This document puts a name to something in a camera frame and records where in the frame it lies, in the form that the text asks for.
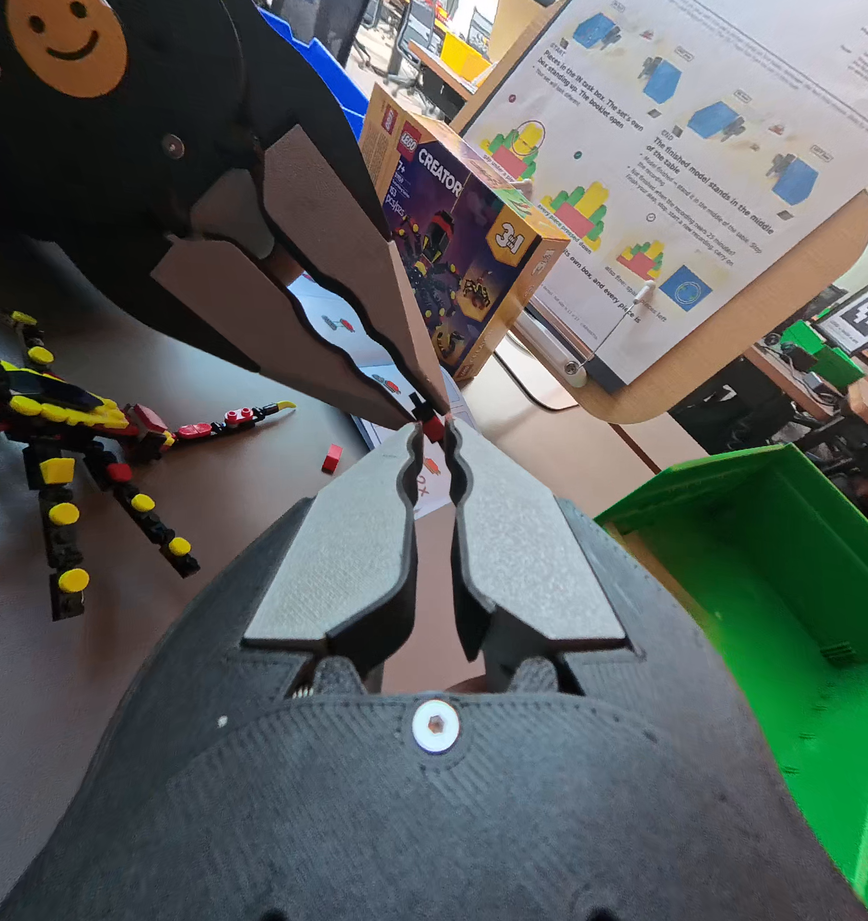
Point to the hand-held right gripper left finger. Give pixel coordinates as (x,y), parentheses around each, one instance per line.
(333,568)

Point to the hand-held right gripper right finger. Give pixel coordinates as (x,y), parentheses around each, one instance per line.
(535,568)

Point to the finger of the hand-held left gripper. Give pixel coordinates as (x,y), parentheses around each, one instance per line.
(261,316)
(333,216)

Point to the small black red lego piece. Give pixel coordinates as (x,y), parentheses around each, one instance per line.
(432,428)

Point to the small red lego brick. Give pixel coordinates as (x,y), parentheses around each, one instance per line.
(332,459)

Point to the open lego instruction booklet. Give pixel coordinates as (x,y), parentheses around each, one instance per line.
(434,493)

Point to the lego set box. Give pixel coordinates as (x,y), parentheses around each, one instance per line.
(470,237)

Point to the black yellow lego model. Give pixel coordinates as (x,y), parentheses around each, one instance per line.
(60,403)

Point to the blue plastic bin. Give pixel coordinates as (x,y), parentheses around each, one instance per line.
(337,86)

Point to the black office chair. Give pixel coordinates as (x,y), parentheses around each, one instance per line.
(326,29)

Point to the yellow plastic bin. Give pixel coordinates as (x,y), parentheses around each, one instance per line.
(466,57)

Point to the wooden display board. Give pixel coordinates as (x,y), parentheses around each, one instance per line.
(765,309)

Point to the printed instruction poster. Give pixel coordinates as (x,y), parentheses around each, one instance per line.
(693,144)

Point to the black white marker sign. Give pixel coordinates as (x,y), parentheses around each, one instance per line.
(865,313)

